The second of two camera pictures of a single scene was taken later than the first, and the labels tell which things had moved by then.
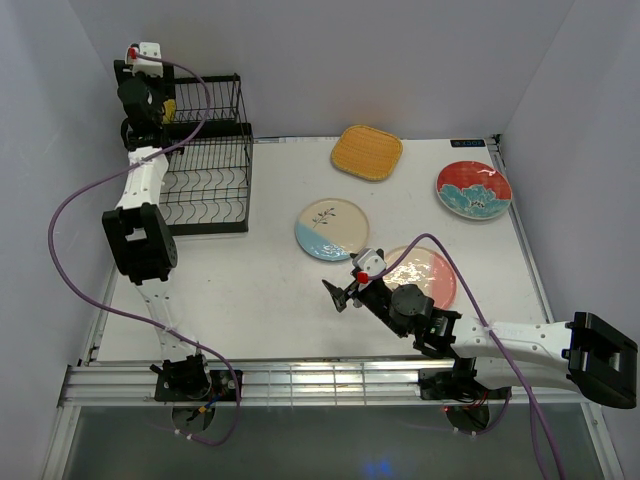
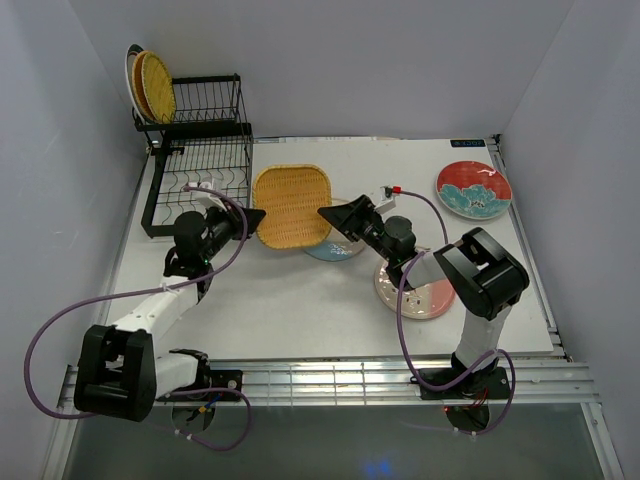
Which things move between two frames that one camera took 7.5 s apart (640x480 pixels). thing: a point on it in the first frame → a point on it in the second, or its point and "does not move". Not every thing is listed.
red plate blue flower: [473, 190] does not move
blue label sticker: [468, 143] does not move
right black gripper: [340, 296] → [350, 217]
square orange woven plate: [366, 152] → [292, 196]
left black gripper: [165, 84] → [233, 217]
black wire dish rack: [207, 187] does not move
